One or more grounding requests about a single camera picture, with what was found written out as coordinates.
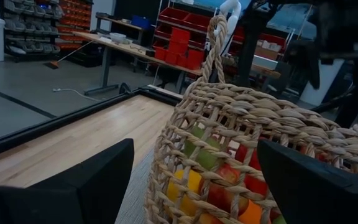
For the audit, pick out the black metal table frame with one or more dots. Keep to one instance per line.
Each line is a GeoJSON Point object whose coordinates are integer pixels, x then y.
{"type": "Point", "coordinates": [42, 129]}

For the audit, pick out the table with grey legs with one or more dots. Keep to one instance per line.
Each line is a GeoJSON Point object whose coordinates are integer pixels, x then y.
{"type": "Point", "coordinates": [120, 46]}

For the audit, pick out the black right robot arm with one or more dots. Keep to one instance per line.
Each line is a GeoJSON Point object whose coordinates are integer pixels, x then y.
{"type": "Point", "coordinates": [340, 28]}

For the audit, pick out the rack with red bins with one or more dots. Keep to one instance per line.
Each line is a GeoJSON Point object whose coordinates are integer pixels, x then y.
{"type": "Point", "coordinates": [179, 40]}

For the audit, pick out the black vertical post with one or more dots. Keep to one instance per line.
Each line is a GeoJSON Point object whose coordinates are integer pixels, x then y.
{"type": "Point", "coordinates": [249, 46]}

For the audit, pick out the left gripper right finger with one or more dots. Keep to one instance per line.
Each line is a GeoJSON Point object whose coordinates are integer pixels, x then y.
{"type": "Point", "coordinates": [322, 199]}

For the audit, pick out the blue storage bin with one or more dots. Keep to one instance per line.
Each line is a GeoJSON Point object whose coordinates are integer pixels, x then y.
{"type": "Point", "coordinates": [141, 22]}

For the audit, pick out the rack with grey bins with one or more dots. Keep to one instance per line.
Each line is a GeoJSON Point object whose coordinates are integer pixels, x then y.
{"type": "Point", "coordinates": [26, 28]}

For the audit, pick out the orange fruit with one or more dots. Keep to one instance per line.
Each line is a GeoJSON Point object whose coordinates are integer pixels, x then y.
{"type": "Point", "coordinates": [252, 214]}

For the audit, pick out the white container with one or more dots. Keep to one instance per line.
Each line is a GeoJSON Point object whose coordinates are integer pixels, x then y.
{"type": "Point", "coordinates": [117, 37]}

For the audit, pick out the white curved fixture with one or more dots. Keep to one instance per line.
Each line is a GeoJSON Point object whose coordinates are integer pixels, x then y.
{"type": "Point", "coordinates": [233, 21]}

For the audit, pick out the small red orange apple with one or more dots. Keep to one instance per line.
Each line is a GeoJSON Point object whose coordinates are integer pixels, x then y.
{"type": "Point", "coordinates": [222, 194]}

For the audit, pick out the brown cardboard box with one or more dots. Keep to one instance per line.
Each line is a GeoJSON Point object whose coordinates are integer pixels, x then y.
{"type": "Point", "coordinates": [269, 51]}

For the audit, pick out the broom with orange head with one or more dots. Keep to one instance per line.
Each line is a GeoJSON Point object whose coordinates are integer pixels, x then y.
{"type": "Point", "coordinates": [53, 64]}

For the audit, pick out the white cabinet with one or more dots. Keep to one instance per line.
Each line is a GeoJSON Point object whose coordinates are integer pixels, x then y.
{"type": "Point", "coordinates": [322, 84]}

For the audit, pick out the yellow bell pepper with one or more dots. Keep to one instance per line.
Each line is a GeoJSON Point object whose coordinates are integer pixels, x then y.
{"type": "Point", "coordinates": [174, 193]}

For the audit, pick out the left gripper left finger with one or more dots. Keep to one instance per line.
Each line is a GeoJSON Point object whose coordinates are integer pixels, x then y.
{"type": "Point", "coordinates": [73, 199]}

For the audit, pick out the dark red apple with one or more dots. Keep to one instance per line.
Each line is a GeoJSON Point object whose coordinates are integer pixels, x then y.
{"type": "Point", "coordinates": [255, 186]}

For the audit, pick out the grey woven placemat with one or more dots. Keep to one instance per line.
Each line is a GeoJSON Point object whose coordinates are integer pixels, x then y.
{"type": "Point", "coordinates": [135, 202]}

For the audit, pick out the rack with orange bins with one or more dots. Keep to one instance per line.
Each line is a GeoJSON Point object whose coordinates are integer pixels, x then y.
{"type": "Point", "coordinates": [76, 18]}

